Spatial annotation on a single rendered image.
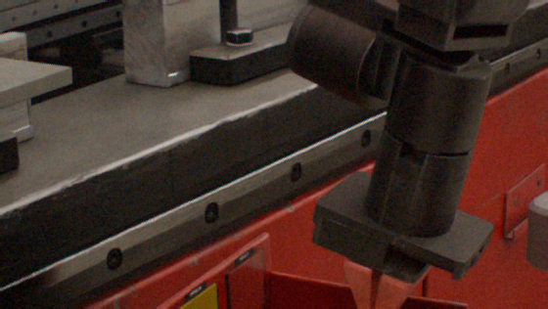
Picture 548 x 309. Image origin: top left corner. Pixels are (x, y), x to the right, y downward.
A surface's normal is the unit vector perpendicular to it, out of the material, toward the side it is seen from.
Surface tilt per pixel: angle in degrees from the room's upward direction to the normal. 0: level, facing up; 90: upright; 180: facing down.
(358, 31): 42
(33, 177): 0
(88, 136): 0
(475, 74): 14
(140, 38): 90
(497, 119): 90
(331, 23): 48
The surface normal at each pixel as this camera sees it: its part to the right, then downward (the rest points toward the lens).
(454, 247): 0.18, -0.89
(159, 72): -0.61, 0.28
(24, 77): -0.04, -0.94
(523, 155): 0.79, 0.17
